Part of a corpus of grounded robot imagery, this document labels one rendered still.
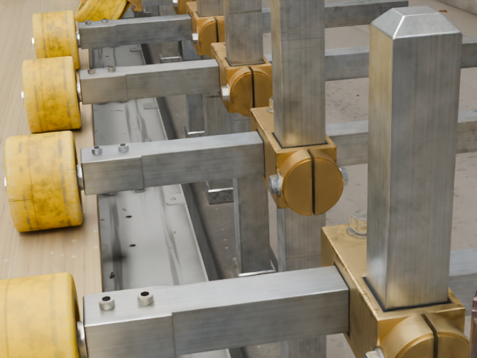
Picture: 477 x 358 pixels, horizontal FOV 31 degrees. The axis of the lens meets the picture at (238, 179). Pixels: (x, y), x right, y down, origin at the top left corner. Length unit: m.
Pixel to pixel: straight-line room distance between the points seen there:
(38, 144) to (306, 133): 0.22
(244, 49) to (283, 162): 0.26
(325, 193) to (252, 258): 0.34
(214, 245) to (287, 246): 0.41
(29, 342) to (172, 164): 0.29
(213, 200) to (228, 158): 0.52
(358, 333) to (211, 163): 0.27
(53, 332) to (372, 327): 0.17
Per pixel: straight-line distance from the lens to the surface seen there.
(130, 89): 0.96
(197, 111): 1.46
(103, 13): 1.43
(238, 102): 0.91
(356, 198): 2.95
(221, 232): 1.16
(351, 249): 0.53
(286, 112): 0.68
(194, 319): 0.50
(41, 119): 0.95
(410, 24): 0.42
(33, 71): 0.95
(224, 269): 1.07
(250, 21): 0.92
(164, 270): 1.25
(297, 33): 0.67
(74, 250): 0.71
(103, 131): 1.82
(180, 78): 0.96
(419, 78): 0.43
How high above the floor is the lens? 1.22
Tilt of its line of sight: 23 degrees down
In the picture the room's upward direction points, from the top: 3 degrees counter-clockwise
